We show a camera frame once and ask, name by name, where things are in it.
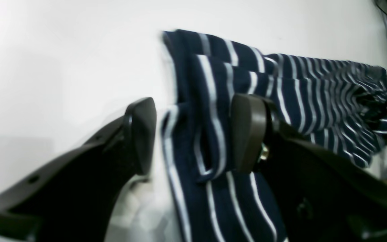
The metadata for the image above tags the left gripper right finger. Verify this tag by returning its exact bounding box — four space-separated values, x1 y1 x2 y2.
230 93 387 242

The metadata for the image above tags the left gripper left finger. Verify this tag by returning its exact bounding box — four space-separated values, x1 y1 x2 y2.
0 97 157 242

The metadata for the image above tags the navy white striped T-shirt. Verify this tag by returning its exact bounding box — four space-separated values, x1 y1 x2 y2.
162 29 387 242

